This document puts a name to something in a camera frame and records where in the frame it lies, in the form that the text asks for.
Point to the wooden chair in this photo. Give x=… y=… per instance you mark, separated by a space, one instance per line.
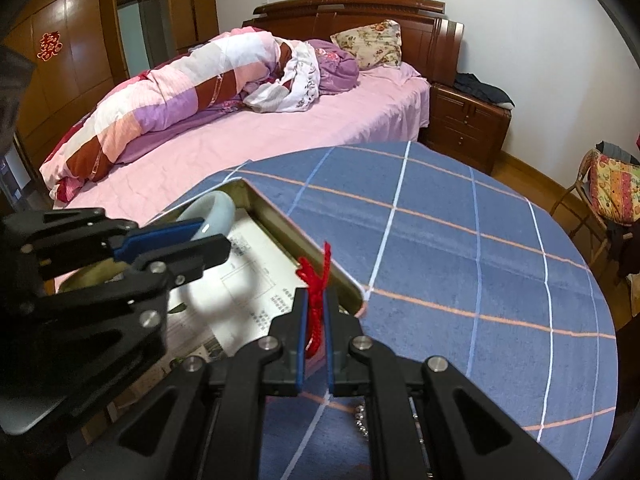
x=619 y=243

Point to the purple garment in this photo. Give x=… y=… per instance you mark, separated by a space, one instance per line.
x=339 y=70

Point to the wooden headboard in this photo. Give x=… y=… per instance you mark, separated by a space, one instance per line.
x=430 y=42

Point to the colourful patchwork cushion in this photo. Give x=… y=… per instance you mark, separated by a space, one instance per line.
x=614 y=189

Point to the wooden wardrobe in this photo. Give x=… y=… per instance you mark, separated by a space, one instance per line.
x=91 y=62

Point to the striped pink quilt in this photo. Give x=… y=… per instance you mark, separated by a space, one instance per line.
x=266 y=73

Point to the red paper decoration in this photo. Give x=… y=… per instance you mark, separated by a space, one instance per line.
x=50 y=45

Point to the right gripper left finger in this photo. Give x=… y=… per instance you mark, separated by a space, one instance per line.
x=271 y=365

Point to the red string ornament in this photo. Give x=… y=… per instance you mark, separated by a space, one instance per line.
x=316 y=286

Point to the pale jade bangle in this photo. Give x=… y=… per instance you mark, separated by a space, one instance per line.
x=216 y=210

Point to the blue plaid tablecloth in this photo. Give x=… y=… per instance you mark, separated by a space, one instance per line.
x=457 y=264

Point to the pink metal tin box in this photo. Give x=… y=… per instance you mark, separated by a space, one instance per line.
x=288 y=237

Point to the printed paper in tin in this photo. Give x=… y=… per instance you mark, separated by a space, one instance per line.
x=234 y=303

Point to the floral pillow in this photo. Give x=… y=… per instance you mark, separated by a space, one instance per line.
x=372 y=45

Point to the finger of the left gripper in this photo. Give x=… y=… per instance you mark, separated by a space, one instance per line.
x=136 y=242
x=183 y=263

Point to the wooden nightstand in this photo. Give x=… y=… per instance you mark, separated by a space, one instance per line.
x=465 y=128

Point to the pink bed mattress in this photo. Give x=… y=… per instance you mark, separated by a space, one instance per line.
x=387 y=104

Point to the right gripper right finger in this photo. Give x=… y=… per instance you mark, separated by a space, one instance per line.
x=359 y=365

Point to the dark clothes on nightstand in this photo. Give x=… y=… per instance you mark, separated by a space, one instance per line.
x=469 y=84

